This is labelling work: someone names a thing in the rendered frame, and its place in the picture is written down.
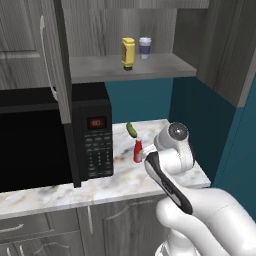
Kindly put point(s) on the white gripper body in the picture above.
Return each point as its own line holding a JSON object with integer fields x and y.
{"x": 148, "y": 151}

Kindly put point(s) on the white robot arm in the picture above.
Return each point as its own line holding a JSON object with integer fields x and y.
{"x": 213, "y": 220}

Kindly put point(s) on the red ketchup bottle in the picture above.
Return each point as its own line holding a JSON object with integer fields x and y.
{"x": 137, "y": 154}

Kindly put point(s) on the grey base cabinet door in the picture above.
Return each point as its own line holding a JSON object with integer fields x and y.
{"x": 126, "y": 226}
{"x": 50, "y": 245}

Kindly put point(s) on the yellow mustard bottle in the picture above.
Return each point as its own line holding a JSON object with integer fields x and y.
{"x": 128, "y": 53}

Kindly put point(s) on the plain grey cabinet door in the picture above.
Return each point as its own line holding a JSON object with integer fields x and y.
{"x": 226, "y": 46}

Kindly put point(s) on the green pickle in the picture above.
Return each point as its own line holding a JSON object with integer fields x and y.
{"x": 131, "y": 130}

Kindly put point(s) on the white and blue cup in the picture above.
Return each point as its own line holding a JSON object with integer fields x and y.
{"x": 144, "y": 47}

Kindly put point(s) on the black microwave oven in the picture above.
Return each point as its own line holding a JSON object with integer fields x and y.
{"x": 40, "y": 143}

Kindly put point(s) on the grey wood drawer front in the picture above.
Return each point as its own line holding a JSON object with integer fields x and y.
{"x": 33, "y": 221}

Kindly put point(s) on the grey wood wall cabinet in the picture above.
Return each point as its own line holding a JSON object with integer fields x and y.
{"x": 140, "y": 68}

